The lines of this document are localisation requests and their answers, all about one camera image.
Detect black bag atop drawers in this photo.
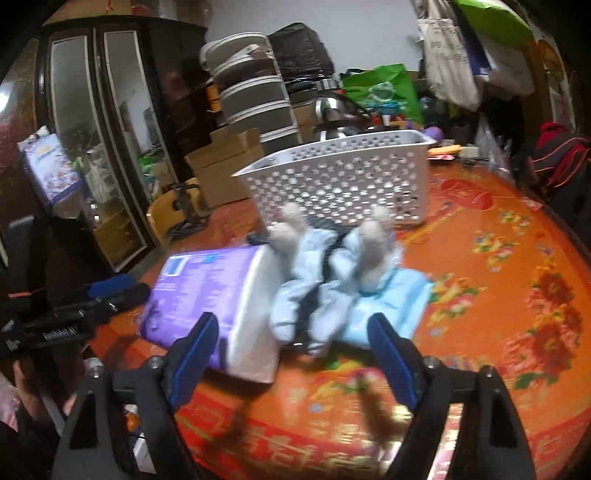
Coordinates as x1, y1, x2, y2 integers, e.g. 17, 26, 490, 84
269, 22, 335, 82

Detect white blue hanging bag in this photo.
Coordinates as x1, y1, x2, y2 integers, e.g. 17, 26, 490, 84
466, 34, 535, 96

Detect grey white drawer tower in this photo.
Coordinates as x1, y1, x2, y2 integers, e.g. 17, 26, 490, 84
199, 32, 301, 152

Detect bright green hanging bag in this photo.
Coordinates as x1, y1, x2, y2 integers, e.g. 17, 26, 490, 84
454, 0, 534, 48

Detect purple sanitary pad package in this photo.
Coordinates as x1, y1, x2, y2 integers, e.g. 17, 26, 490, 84
139, 245, 283, 384

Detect yellow wooden chair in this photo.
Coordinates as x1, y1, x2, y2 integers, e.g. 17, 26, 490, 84
146, 177, 207, 245

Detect light blue fuzzy socks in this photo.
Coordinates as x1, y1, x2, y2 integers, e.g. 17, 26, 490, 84
270, 202, 402, 359

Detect purple plastic cup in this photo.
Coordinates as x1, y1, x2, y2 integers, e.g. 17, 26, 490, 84
423, 125, 445, 144

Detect dark grey striped gloves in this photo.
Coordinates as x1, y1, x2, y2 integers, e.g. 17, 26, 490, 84
245, 216, 356, 246

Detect light blue mask packet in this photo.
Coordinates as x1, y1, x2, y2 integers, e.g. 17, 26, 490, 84
337, 268, 434, 349

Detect red black striped jacket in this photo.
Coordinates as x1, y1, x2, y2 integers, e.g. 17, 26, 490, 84
529, 122, 590, 200

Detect brown cardboard box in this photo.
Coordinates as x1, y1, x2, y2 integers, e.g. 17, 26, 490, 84
185, 129, 264, 208

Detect beige canvas tote bag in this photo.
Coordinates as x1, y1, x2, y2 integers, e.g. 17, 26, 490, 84
418, 18, 482, 112

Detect red floral tablecloth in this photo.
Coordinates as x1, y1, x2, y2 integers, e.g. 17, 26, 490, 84
87, 161, 591, 480

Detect black phone stand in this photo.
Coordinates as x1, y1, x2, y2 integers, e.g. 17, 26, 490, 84
166, 182, 211, 240

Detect dark glass door cabinet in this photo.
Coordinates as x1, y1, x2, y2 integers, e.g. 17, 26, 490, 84
35, 16, 214, 271

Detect stainless steel kettle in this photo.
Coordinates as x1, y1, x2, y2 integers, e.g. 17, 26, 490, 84
314, 90, 372, 141

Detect green shopping bag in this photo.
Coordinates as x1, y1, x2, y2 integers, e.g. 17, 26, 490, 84
342, 64, 423, 124

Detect white perforated plastic basket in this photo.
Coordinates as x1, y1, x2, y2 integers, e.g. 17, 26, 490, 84
232, 130, 435, 226

